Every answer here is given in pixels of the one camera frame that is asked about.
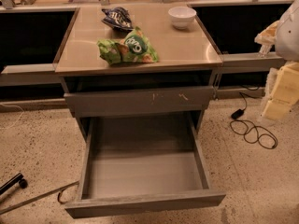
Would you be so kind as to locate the grey drawer cabinet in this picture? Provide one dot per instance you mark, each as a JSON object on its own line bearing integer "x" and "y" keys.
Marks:
{"x": 186, "y": 58}

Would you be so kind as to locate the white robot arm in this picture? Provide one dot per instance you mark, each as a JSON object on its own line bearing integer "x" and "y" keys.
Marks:
{"x": 282, "y": 90}

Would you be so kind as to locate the grey window ledge rail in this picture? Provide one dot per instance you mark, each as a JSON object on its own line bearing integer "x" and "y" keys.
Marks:
{"x": 28, "y": 74}

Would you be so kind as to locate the white bowl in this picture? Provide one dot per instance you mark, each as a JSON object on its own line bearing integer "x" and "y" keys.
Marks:
{"x": 181, "y": 17}

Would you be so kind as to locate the black chair caster leg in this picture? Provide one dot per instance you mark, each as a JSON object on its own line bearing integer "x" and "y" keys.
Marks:
{"x": 16, "y": 179}

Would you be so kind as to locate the closed top drawer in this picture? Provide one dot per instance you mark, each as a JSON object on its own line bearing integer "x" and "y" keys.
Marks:
{"x": 135, "y": 102}

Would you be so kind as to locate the open middle drawer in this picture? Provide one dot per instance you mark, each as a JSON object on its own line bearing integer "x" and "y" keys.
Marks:
{"x": 142, "y": 164}

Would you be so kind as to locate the green rice chip bag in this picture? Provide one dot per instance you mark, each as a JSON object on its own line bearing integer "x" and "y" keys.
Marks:
{"x": 134, "y": 48}

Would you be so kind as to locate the blue chip bag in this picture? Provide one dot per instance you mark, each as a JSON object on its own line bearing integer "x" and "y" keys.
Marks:
{"x": 117, "y": 18}

